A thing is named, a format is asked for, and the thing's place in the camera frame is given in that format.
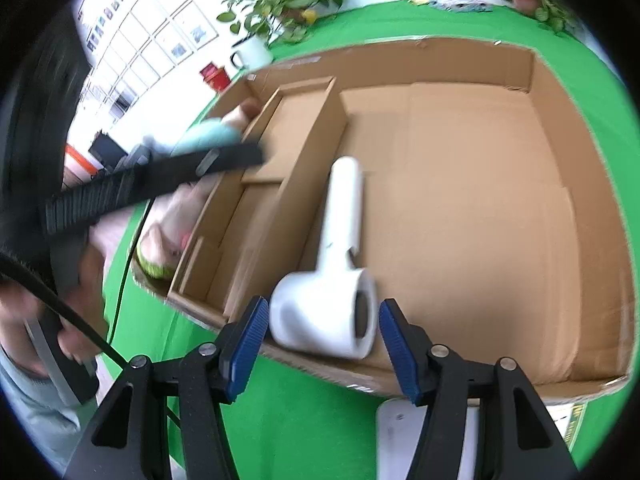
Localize green white medicine box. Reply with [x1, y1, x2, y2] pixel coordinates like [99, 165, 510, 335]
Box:
[547, 402, 588, 451]

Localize white enamel mug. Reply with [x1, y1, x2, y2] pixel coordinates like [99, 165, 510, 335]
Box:
[230, 36, 273, 72]

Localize white hair dryer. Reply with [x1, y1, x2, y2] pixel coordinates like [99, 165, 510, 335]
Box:
[269, 156, 378, 360]

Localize small colourful packet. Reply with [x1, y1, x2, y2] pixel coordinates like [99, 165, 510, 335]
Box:
[428, 0, 492, 13]

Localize person's left hand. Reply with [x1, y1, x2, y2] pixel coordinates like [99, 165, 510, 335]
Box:
[0, 246, 109, 376]

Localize long brown cardboard box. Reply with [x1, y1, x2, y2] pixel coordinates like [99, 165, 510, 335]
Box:
[167, 77, 347, 330]

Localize red tin can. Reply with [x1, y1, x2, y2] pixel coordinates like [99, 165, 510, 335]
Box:
[200, 63, 231, 93]

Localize left potted green plant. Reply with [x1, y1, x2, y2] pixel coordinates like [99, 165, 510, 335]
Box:
[217, 0, 347, 44]

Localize plush pig toy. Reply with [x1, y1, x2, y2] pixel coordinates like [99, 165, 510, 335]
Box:
[89, 98, 264, 281]

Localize framed certificates on wall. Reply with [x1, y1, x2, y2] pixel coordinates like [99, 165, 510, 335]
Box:
[75, 0, 218, 125]

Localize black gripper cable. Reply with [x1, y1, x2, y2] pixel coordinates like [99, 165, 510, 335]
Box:
[0, 199, 184, 430]

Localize white plastic device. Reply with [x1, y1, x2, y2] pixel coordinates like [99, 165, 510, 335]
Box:
[376, 399, 480, 480]

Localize large shallow cardboard tray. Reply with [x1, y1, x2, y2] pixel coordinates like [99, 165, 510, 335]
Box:
[131, 34, 637, 406]

